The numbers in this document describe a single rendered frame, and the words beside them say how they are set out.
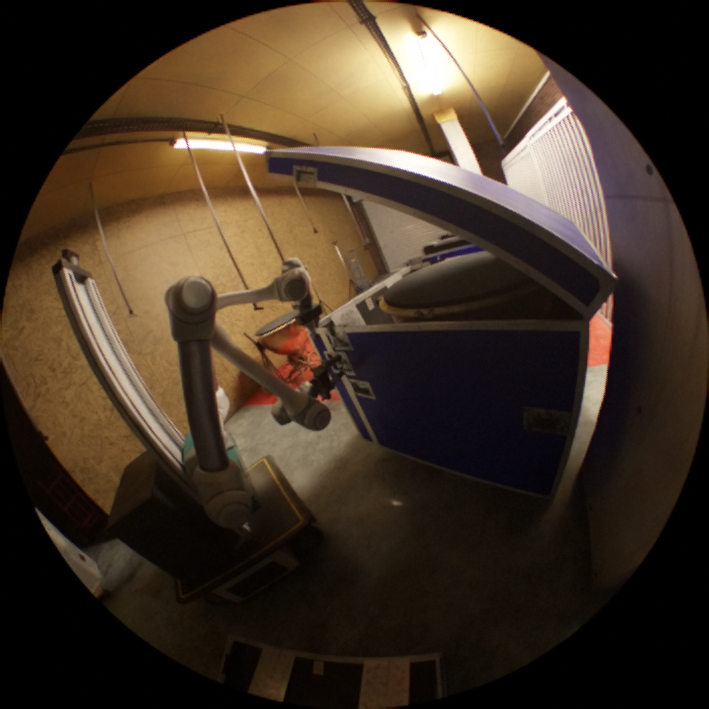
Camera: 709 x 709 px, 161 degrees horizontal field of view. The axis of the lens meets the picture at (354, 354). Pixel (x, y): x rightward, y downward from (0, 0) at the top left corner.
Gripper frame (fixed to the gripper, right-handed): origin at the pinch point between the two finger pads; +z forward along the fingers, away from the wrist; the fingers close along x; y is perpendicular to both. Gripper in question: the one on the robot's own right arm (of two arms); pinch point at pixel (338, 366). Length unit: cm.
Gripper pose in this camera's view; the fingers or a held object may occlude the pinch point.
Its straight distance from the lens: 116.5
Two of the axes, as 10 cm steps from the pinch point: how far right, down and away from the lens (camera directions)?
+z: 6.5, -5.4, 5.4
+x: 1.2, 7.7, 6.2
